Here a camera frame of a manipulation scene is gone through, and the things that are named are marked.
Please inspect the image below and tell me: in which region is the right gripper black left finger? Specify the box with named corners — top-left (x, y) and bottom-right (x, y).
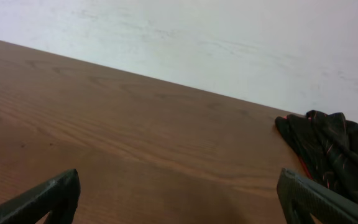
top-left (0, 169), bottom-right (81, 224)

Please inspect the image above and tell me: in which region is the black patterned garment with orange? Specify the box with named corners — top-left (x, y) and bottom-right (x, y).
top-left (275, 110), bottom-right (358, 204)

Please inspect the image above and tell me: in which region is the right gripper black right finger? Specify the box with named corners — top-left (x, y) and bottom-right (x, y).
top-left (277, 168), bottom-right (358, 224)

